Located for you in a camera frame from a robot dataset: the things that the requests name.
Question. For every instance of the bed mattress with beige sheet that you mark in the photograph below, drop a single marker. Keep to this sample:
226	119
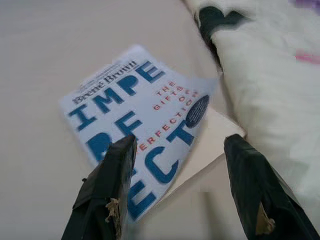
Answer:
37	75

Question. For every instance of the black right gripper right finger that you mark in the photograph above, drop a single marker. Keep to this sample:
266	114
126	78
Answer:
260	200

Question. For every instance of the white blue paperback book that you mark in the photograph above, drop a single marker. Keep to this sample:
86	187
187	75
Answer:
130	95

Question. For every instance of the cream cartoon print blanket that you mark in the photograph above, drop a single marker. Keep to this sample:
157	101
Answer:
275	87

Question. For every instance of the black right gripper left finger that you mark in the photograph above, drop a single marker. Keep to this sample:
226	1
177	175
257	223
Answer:
105	195

